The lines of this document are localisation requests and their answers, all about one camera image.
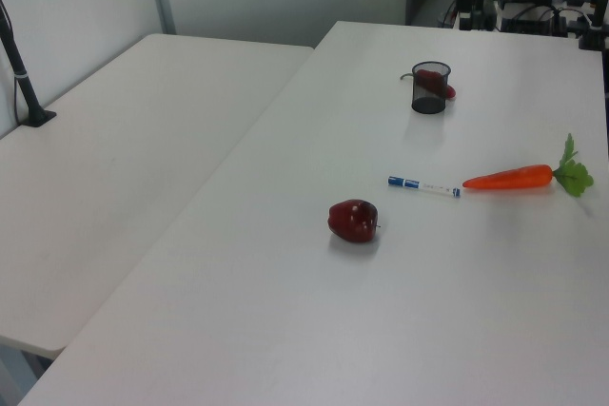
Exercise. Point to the black electronics box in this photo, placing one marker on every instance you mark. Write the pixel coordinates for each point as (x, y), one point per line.
(528, 25)

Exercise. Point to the white side table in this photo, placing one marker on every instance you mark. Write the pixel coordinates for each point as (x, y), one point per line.
(119, 163)

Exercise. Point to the dark red toy apple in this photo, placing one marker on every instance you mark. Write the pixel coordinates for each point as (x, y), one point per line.
(352, 220)

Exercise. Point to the orange toy carrot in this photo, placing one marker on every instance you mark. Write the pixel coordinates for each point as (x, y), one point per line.
(514, 177)

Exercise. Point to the blue and white marker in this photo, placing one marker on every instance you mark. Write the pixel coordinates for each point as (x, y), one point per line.
(423, 186)

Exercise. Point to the black mesh pen cup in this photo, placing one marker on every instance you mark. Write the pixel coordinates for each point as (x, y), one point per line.
(428, 104)

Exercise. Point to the red chili pepper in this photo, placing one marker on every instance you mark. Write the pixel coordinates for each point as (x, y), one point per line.
(450, 90)

